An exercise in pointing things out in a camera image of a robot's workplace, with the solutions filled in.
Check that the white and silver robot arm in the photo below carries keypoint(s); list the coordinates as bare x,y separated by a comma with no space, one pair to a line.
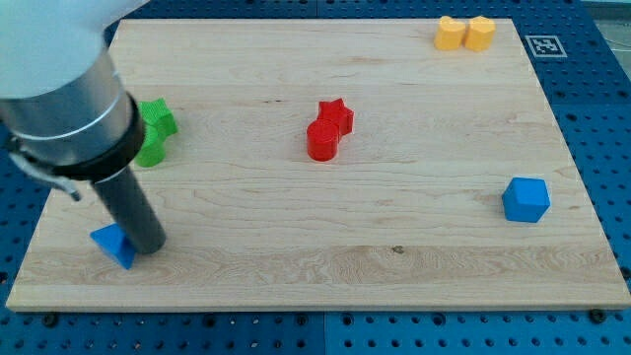
61,96

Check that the blue cube block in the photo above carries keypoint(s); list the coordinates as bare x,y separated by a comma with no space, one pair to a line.
525,199

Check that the blue triangle block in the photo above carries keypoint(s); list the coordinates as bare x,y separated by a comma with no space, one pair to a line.
114,244

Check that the light wooden board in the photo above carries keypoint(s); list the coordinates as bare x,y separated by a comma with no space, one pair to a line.
408,216

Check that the red cylinder block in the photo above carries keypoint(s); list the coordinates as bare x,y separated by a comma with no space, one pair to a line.
322,140

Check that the red star block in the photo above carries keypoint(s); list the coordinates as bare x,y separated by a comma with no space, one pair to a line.
338,112

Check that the green cylinder block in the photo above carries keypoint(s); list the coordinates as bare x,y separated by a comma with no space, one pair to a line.
152,151

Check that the green star block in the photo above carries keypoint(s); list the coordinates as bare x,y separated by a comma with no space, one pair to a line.
157,115

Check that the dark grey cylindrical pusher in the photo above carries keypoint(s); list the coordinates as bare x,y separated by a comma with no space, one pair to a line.
128,206

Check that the yellow heart block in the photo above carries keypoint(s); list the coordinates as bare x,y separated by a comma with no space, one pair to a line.
450,33

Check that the yellow hexagon block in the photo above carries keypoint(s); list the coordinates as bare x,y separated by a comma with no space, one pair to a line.
480,33

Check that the white fiducial marker tag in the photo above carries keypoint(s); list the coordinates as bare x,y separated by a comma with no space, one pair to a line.
545,46

